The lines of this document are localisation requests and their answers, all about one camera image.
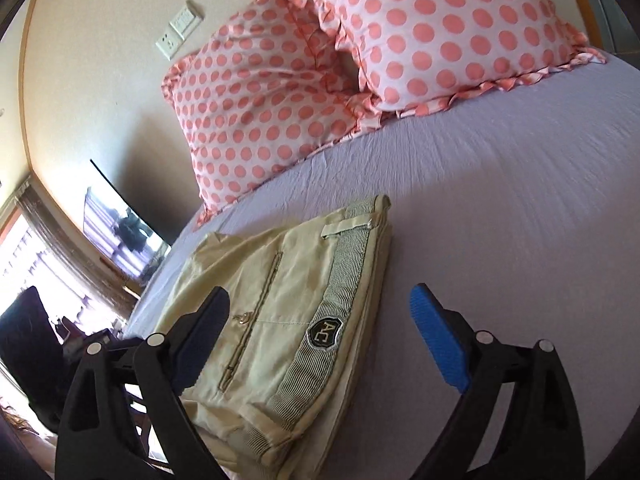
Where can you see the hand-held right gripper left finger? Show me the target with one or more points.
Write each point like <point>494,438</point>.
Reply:
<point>197,347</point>

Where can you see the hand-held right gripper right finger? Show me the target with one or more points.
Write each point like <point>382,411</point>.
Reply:
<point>440,340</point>

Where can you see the beige pants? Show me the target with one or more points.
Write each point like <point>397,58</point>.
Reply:
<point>280,305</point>

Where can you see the bed with lavender sheet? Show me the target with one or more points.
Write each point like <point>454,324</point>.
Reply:
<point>475,240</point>

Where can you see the black office chair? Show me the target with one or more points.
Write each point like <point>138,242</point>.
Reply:
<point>30,350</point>

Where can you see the pink polka dot pillow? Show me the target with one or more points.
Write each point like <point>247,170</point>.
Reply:
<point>440,35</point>
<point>260,110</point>

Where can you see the white wall socket plate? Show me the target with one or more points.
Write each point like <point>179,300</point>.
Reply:
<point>167,42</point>

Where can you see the white wall switch plate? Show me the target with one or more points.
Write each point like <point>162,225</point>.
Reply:
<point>186,19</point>

